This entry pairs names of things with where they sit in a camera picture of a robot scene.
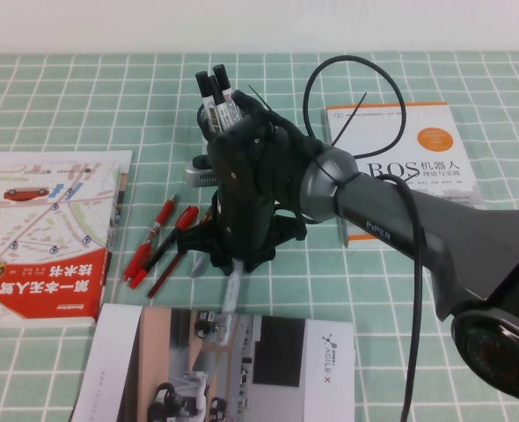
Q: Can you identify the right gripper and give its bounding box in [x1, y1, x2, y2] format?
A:
[175, 122, 325, 273]

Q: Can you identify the white paint marker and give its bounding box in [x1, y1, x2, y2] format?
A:
[225, 258, 246, 315]

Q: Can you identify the red-capped black marker pen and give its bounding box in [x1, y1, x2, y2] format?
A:
[128, 205, 201, 290]

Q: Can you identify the slim red gel pen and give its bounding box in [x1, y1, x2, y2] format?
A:
[123, 193, 179, 283]

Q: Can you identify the black mesh pen holder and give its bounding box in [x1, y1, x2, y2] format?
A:
[196, 101, 225, 142]

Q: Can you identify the red and black pencil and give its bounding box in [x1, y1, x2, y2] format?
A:
[147, 209, 213, 300]

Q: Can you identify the AgileX brochure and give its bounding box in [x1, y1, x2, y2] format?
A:
[69, 302, 357, 422]

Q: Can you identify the red map-cover book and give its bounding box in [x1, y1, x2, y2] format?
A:
[0, 149, 134, 329]

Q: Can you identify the green checked tablecloth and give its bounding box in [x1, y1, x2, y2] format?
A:
[0, 52, 519, 422]

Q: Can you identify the white orange ROS book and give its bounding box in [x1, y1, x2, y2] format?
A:
[325, 101, 488, 248]

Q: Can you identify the black cable tie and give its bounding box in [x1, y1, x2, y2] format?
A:
[332, 91, 369, 147]
[247, 84, 279, 119]

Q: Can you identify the black cable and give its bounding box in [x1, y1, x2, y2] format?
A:
[304, 54, 424, 422]

